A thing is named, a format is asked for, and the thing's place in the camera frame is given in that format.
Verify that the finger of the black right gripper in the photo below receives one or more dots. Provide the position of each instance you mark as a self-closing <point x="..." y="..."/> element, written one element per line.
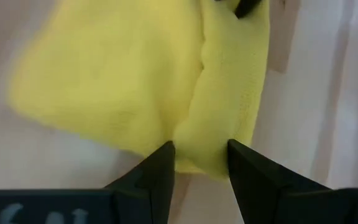
<point x="246" y="7"/>

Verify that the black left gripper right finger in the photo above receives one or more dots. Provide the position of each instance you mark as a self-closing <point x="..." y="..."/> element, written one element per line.
<point x="275" y="202"/>

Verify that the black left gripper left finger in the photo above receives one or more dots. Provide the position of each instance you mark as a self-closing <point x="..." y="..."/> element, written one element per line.
<point x="135" y="205"/>

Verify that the yellow microfiber towel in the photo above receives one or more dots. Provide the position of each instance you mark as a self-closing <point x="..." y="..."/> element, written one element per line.
<point x="120" y="77"/>

